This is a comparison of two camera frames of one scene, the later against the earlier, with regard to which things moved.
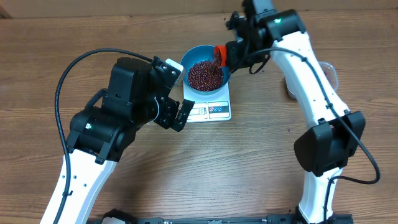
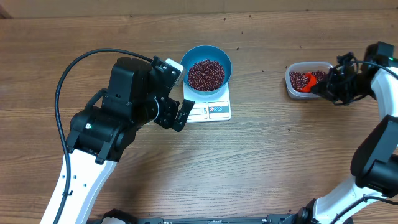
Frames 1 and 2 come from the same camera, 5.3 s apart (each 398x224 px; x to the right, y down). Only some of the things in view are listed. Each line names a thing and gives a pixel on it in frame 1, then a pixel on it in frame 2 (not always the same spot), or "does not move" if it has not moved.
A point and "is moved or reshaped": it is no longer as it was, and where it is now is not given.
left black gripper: x=170 y=110 does not move
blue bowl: x=201 y=53 does not move
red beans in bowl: x=206 y=76 does not move
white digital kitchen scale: x=209 y=107 does not move
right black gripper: x=234 y=54 → x=337 y=84
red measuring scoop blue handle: x=223 y=52 is moved or reshaped
